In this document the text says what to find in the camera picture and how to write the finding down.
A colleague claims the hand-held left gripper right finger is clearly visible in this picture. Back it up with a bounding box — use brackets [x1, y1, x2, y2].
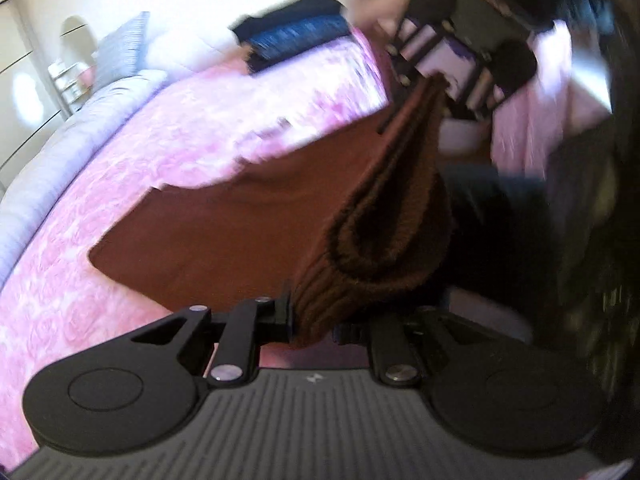
[335, 306, 481, 386]

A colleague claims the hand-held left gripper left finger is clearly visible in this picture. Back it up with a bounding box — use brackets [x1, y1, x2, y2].
[132, 290, 296, 387]

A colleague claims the maroon knit sweater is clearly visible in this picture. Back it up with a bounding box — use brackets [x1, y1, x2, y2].
[87, 72, 456, 351]

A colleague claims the pink curtain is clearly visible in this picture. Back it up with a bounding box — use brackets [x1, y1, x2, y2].
[492, 20, 613, 176]

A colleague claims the teal garment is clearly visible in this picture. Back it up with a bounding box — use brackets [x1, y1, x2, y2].
[247, 14, 353, 73]

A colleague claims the dark grey garment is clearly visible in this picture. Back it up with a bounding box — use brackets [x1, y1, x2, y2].
[229, 0, 348, 41]

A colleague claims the pink floral blanket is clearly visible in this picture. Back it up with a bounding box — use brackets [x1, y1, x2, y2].
[0, 25, 396, 461]

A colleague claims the rolled grey duvet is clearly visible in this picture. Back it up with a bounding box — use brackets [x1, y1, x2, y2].
[0, 70, 168, 286]

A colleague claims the striped pillow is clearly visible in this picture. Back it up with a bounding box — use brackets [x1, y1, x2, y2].
[92, 11, 151, 91]

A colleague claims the bedside table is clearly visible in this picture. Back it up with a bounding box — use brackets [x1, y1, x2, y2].
[47, 57, 98, 113]

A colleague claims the white wardrobe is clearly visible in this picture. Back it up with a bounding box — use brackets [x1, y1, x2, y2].
[0, 0, 66, 196]

